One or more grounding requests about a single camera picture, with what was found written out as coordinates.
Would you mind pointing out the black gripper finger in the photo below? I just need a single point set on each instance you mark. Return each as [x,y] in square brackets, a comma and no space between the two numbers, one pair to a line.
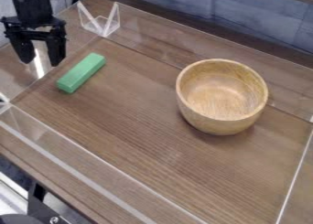
[23,47]
[56,49]

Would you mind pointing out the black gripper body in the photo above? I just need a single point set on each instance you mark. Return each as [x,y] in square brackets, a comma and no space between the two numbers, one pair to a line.
[33,14]

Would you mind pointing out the green rectangular stick block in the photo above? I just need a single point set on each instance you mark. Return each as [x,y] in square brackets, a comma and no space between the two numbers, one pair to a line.
[80,72]

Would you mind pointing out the round wooden bowl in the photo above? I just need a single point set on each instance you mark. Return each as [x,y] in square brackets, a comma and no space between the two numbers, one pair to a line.
[222,95]

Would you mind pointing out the clear acrylic corner bracket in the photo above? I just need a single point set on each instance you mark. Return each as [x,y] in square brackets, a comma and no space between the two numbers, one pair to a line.
[102,26]

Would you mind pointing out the black table leg bracket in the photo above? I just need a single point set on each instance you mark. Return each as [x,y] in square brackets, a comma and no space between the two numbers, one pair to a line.
[37,209]

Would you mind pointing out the clear acrylic front wall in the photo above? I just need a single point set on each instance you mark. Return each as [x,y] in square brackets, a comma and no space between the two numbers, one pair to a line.
[126,147]

